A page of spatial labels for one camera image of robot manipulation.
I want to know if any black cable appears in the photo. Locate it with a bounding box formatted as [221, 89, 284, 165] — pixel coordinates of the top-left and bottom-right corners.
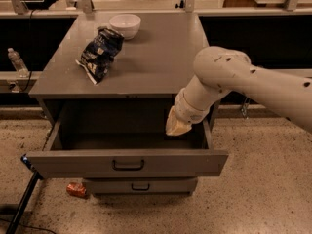
[9, 9, 36, 93]

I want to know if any orange soda can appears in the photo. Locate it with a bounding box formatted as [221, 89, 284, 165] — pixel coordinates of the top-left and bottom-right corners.
[66, 182, 87, 198]

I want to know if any grey drawer cabinet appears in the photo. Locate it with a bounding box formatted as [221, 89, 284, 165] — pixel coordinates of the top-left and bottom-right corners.
[28, 11, 222, 196]

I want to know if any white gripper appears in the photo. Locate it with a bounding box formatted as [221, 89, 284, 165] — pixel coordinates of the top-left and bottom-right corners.
[166, 89, 209, 137]

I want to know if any grey bottom drawer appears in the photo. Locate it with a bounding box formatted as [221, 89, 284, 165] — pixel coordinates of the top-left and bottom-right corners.
[83, 177, 198, 194]

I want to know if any blue soda can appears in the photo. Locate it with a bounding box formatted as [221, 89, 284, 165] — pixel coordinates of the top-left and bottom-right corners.
[20, 154, 32, 170]

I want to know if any grey drawer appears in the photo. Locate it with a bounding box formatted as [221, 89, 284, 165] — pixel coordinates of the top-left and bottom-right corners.
[83, 177, 198, 194]
[27, 98, 228, 178]

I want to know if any blue crumpled chip bag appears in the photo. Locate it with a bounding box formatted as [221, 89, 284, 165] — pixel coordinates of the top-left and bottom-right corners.
[76, 26, 124, 85]

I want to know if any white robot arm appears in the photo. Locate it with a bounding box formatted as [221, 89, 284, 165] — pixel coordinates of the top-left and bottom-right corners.
[166, 46, 312, 136]

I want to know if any white bowl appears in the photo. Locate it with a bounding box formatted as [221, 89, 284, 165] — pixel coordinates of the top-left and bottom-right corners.
[109, 14, 141, 40]

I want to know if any clear plastic water bottle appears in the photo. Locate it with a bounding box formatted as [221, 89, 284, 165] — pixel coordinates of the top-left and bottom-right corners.
[8, 48, 29, 78]

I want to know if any grey top drawer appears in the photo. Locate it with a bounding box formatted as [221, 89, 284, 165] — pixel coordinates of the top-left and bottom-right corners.
[27, 98, 228, 178]

